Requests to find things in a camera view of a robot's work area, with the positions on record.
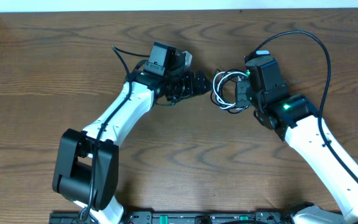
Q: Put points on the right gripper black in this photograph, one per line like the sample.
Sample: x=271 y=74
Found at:
x=242 y=94

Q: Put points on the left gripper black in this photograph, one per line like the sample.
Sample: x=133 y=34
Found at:
x=190 y=86

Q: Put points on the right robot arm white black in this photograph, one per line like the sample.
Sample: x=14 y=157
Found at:
x=295 y=120

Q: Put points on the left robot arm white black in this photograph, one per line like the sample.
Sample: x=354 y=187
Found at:
x=87 y=166

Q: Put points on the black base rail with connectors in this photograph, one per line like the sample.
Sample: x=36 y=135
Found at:
x=307 y=214

